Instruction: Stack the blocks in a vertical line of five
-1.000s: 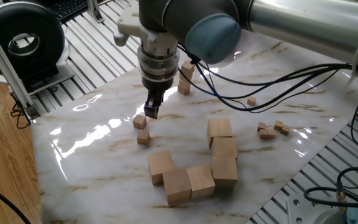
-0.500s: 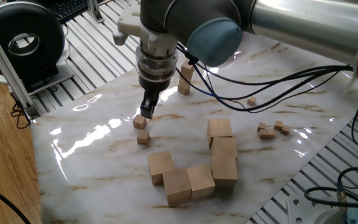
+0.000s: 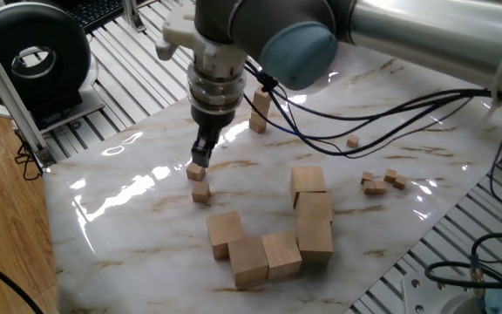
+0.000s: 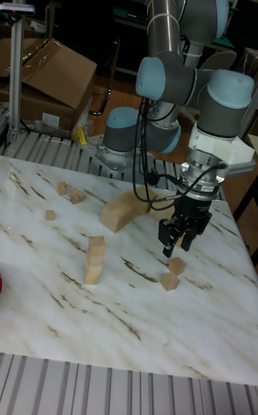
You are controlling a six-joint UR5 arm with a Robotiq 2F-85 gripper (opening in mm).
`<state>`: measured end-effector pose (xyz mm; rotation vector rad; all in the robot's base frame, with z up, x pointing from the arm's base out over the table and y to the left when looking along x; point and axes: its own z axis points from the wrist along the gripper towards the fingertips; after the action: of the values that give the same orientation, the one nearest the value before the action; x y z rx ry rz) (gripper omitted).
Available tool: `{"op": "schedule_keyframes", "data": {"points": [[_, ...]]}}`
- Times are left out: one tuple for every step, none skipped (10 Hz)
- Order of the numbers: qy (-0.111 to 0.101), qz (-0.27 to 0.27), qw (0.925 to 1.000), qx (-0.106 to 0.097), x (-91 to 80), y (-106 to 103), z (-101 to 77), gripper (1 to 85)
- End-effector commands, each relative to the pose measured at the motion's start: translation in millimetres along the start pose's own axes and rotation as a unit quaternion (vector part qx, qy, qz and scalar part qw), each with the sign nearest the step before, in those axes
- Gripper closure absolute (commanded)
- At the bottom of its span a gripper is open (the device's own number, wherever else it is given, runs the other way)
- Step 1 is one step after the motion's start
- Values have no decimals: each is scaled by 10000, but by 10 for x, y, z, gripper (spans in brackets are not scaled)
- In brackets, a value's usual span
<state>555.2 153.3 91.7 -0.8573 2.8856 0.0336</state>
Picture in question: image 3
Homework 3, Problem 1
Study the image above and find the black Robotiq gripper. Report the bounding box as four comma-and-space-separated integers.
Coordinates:
189, 102, 237, 169

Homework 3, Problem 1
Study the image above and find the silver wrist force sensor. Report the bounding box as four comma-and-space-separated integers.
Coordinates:
186, 65, 248, 116

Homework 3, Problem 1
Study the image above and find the large wooden cube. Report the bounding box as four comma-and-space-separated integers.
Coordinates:
295, 191, 334, 224
295, 219, 335, 268
206, 210, 248, 262
261, 229, 303, 280
288, 165, 328, 208
227, 235, 270, 289

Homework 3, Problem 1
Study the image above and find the black computer keyboard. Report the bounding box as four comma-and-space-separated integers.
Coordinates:
57, 0, 147, 32

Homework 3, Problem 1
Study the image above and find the black cable with bulky connector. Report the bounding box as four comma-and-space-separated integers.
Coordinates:
244, 60, 502, 159

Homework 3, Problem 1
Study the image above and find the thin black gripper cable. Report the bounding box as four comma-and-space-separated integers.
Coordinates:
242, 89, 472, 159

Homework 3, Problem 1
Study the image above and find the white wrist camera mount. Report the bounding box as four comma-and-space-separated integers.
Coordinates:
154, 3, 248, 79

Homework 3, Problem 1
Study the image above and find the aluminium frame bar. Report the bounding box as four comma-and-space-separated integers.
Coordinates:
0, 17, 57, 169
122, 0, 147, 34

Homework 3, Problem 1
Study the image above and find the black ring shaped device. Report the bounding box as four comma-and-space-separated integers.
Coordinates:
0, 2, 106, 134

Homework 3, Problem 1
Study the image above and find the thin black hanging wire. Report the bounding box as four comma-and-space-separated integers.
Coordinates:
13, 130, 45, 182

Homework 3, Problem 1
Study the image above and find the black floor cable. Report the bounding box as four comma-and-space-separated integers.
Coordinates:
0, 246, 45, 314

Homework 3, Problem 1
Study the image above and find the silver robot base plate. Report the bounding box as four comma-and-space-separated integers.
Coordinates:
401, 272, 483, 314

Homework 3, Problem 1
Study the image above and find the black cable with metal plug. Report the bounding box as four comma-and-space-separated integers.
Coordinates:
424, 233, 502, 302

